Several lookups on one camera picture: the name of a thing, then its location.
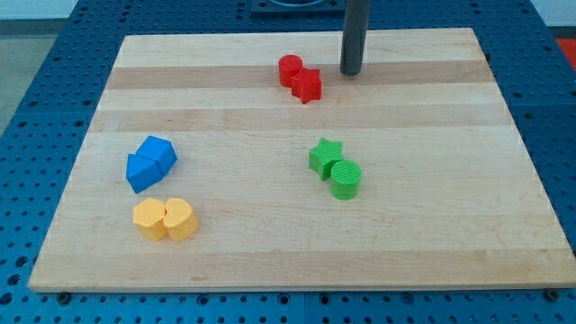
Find red cylinder block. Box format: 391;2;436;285
278;54;302;87

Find blue triangular block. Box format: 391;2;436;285
125;154;164;194

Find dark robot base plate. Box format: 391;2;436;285
247;0;346;16

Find yellow hexagon block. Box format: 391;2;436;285
132;198;167;241

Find green cylinder block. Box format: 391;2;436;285
330;160;362;200

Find blue cube block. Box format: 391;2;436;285
136;136;177;176

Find green star block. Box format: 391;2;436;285
309;138;344;181

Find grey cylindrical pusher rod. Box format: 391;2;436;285
339;0;371;77

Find red star block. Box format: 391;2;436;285
291;67;322;104

